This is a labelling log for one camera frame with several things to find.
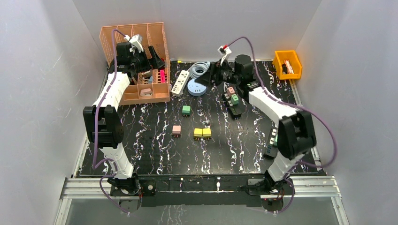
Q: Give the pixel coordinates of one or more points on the white power strip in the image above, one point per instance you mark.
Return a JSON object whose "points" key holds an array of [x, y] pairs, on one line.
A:
{"points": [[180, 83]]}

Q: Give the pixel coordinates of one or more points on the black power strip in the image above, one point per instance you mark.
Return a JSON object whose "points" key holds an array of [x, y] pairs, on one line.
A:
{"points": [[235, 111], [271, 149]]}

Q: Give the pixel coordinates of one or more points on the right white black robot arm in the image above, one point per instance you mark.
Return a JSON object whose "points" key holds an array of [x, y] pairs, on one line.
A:
{"points": [[295, 128]]}

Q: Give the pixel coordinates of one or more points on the pink file organizer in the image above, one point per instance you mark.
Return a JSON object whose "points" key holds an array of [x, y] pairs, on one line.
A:
{"points": [[147, 87]]}

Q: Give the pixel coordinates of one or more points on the green plug on black strip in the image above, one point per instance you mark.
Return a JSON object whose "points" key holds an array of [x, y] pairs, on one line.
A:
{"points": [[234, 99]]}

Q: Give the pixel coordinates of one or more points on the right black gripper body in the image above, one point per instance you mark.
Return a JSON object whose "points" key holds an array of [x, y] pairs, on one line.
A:
{"points": [[224, 74]]}

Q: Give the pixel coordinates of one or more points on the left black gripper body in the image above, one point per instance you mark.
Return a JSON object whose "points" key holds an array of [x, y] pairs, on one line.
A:
{"points": [[148, 60]]}

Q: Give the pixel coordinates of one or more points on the round blue power socket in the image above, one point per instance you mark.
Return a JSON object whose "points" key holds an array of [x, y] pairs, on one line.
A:
{"points": [[196, 89]]}

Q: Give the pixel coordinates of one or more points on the aluminium base frame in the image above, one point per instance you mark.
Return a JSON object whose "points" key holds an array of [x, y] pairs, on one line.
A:
{"points": [[204, 189]]}

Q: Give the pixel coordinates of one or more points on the orange storage bin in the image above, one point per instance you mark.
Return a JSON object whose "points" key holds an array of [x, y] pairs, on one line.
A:
{"points": [[287, 65]]}

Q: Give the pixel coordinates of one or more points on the pink plug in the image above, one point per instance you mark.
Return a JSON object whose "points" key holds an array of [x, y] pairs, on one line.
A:
{"points": [[230, 91], [176, 130]]}

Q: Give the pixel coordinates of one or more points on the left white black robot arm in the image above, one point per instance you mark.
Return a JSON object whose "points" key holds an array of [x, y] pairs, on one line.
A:
{"points": [[102, 122]]}

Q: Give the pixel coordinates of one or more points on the yellow plug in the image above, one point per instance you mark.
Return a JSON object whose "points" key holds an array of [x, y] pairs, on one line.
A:
{"points": [[197, 133], [206, 133]]}

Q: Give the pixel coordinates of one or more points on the green plug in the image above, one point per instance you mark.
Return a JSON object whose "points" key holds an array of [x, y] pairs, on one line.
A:
{"points": [[234, 99], [186, 110]]}

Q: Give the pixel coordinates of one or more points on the pink plug on black strip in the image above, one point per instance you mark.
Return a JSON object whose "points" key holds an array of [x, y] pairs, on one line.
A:
{"points": [[230, 91]]}

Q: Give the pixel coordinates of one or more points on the right side black power strip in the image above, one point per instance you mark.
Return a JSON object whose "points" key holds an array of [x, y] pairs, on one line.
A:
{"points": [[271, 149]]}

